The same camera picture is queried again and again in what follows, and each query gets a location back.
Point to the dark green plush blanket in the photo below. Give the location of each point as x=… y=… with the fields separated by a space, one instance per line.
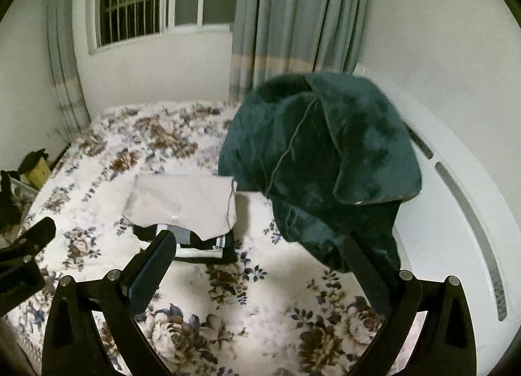
x=333 y=156

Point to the grey-blue right curtain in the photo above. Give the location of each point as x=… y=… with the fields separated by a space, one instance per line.
x=275 y=37

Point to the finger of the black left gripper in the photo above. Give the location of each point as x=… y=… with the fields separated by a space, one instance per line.
x=25 y=248

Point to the white bed headboard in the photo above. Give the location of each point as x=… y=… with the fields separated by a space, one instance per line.
x=460 y=224

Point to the grey-blue curtain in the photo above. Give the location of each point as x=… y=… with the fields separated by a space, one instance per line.
x=71 y=103
x=275 y=37

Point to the beige small garment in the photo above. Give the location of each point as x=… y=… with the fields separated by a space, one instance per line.
x=205 y=205

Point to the grey-blue left curtain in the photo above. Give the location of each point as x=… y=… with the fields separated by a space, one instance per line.
x=71 y=103

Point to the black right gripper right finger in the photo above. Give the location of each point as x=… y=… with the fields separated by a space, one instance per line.
x=390 y=292

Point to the black and white folded clothes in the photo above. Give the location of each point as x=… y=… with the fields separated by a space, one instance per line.
x=190 y=247

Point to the dark clutter beside bed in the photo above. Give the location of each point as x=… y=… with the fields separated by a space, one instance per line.
x=10 y=213

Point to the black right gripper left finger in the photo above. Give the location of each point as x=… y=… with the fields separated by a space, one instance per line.
x=129 y=291

